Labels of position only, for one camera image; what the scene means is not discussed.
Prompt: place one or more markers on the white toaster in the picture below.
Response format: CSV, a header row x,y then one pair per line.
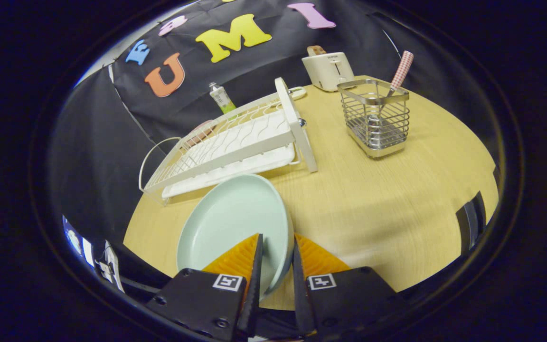
x,y
325,71

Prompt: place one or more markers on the black backdrop cloth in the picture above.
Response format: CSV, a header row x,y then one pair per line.
x,y
264,66

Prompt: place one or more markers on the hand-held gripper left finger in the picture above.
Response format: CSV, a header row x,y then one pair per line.
x,y
254,294

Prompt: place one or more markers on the clear bottle green liquid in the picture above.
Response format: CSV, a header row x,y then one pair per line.
x,y
221,99

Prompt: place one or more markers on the light green plate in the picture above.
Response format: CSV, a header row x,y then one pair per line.
x,y
231,223

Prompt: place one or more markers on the white drip tray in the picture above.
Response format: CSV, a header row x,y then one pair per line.
x,y
235,173

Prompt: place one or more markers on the small white dish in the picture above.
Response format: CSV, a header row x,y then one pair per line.
x,y
298,92

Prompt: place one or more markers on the toast slice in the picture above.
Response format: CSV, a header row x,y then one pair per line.
x,y
316,50

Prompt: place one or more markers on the black chair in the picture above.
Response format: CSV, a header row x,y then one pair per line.
x,y
470,223

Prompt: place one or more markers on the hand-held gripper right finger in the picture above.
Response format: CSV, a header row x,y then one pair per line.
x,y
300,304

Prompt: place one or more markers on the pink plate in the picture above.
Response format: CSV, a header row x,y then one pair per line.
x,y
202,127

